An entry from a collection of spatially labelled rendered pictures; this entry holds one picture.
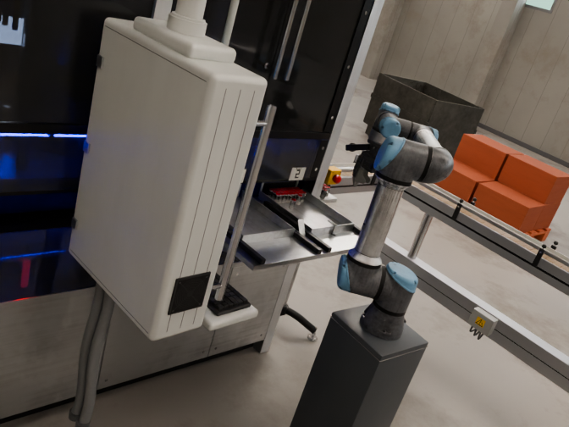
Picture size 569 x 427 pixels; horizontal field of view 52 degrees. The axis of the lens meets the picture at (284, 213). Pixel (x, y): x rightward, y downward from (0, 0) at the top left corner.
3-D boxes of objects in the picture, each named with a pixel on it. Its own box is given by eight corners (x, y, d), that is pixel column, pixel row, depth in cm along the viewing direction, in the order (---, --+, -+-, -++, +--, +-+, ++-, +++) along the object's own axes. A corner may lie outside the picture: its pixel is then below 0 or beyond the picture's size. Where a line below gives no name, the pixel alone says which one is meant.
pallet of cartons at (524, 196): (503, 249, 545) (537, 180, 517) (410, 191, 627) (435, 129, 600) (550, 243, 601) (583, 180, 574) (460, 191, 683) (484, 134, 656)
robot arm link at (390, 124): (413, 125, 211) (409, 117, 221) (383, 116, 211) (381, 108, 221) (406, 145, 215) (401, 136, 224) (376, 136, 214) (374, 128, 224)
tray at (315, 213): (257, 197, 252) (260, 191, 251) (300, 195, 270) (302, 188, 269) (309, 236, 231) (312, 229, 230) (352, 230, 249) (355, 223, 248)
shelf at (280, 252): (178, 206, 227) (179, 202, 226) (303, 196, 275) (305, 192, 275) (252, 271, 198) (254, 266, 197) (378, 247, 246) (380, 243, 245)
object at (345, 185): (302, 198, 278) (312, 168, 272) (282, 184, 287) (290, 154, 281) (389, 191, 325) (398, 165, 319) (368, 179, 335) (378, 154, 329)
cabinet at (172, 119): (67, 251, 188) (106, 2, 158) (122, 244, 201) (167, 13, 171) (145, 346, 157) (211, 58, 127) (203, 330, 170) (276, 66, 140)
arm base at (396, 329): (410, 335, 202) (420, 312, 198) (381, 344, 192) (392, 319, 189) (379, 310, 212) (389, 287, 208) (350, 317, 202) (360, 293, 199)
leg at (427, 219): (372, 323, 344) (419, 207, 315) (381, 319, 351) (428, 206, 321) (383, 331, 339) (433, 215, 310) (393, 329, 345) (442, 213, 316)
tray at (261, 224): (190, 201, 230) (191, 192, 228) (240, 196, 248) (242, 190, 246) (240, 243, 209) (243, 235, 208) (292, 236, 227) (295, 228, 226)
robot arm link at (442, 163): (470, 163, 175) (439, 122, 220) (435, 152, 174) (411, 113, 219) (455, 196, 179) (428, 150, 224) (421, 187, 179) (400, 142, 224)
